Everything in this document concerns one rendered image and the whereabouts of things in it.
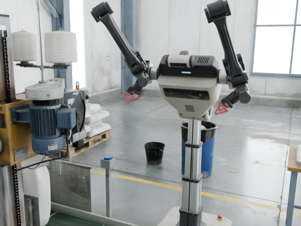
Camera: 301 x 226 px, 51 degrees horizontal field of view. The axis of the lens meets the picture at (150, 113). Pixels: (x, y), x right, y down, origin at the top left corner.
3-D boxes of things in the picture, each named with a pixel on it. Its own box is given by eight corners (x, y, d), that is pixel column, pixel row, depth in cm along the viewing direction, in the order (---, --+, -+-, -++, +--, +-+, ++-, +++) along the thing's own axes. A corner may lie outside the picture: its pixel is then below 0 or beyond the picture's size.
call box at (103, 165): (115, 165, 227) (115, 157, 225) (109, 169, 219) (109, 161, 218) (106, 163, 230) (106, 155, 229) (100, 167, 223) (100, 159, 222)
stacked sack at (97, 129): (112, 130, 569) (112, 122, 565) (91, 140, 509) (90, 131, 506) (92, 128, 586) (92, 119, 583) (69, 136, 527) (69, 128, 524)
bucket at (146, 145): (168, 160, 458) (168, 143, 453) (160, 167, 432) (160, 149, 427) (149, 157, 471) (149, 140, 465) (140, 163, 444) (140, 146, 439)
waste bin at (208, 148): (219, 169, 429) (221, 122, 416) (209, 183, 384) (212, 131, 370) (185, 163, 449) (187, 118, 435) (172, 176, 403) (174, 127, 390)
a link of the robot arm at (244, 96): (245, 71, 163) (229, 76, 165) (249, 79, 153) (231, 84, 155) (251, 90, 167) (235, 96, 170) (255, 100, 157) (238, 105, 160)
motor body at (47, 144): (69, 149, 166) (67, 102, 161) (49, 158, 153) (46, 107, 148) (46, 145, 173) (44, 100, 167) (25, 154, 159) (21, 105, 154)
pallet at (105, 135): (110, 137, 569) (110, 129, 566) (68, 158, 460) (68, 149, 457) (72, 132, 599) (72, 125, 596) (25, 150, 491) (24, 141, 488)
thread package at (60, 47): (83, 63, 171) (83, 31, 168) (63, 65, 156) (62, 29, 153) (59, 63, 178) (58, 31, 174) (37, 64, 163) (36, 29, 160)
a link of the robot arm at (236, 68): (225, -3, 144) (203, 7, 147) (227, 1, 139) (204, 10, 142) (248, 76, 165) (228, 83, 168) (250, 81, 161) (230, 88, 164)
